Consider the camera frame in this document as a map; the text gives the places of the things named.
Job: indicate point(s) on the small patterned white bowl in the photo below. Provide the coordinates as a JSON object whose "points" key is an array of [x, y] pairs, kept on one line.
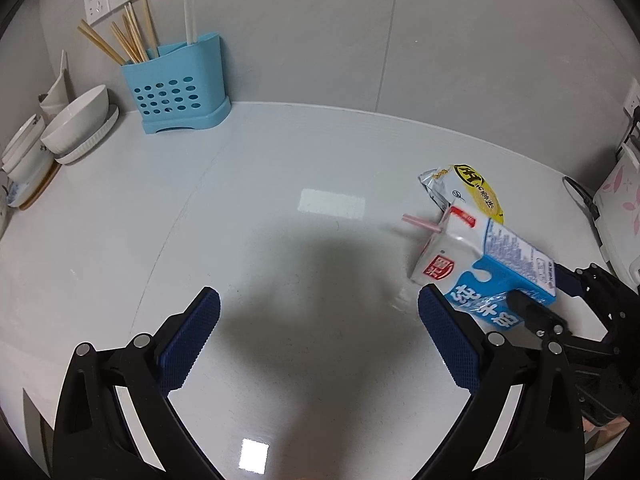
{"points": [[7, 192]]}

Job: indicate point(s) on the large white bowl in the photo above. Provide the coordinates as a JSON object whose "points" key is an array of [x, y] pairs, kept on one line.
{"points": [[75, 125]]}

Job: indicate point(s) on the white plastic stick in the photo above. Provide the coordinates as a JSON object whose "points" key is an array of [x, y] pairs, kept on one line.
{"points": [[186, 5]]}

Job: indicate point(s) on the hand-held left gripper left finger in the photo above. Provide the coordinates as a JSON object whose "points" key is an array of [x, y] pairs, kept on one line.
{"points": [[187, 345]]}

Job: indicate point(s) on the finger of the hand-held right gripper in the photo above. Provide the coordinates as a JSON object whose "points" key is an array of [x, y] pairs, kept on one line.
{"points": [[535, 320], [565, 280]]}

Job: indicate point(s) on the bundle of wooden chopsticks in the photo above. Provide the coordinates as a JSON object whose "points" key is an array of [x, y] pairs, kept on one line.
{"points": [[127, 40]]}

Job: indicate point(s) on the person's right hand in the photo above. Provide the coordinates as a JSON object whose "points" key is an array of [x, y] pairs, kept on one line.
{"points": [[607, 427]]}

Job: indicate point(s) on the white wall socket with plug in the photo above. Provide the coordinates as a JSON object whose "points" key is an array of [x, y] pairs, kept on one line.
{"points": [[634, 97]]}

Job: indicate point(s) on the white ribbed plate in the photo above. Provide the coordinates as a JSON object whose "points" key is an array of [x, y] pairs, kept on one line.
{"points": [[100, 135]]}

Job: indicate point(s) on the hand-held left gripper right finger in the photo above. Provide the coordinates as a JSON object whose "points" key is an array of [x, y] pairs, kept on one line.
{"points": [[450, 340]]}

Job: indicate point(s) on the stack of white bowls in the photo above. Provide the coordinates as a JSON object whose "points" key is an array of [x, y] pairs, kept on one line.
{"points": [[25, 152]]}

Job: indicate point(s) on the blue plastic chopstick holder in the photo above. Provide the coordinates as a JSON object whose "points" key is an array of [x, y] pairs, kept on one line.
{"points": [[175, 90]]}

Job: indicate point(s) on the yellow snack packet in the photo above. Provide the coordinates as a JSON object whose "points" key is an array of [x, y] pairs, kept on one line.
{"points": [[475, 190]]}

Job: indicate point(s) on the white floral rice cooker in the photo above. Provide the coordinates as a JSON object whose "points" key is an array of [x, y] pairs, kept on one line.
{"points": [[620, 210]]}

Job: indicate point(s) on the blue and white milk carton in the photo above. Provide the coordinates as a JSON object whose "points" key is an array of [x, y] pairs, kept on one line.
{"points": [[500, 260]]}

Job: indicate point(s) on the wooden round board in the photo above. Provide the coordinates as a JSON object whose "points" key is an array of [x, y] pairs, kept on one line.
{"points": [[42, 185]]}

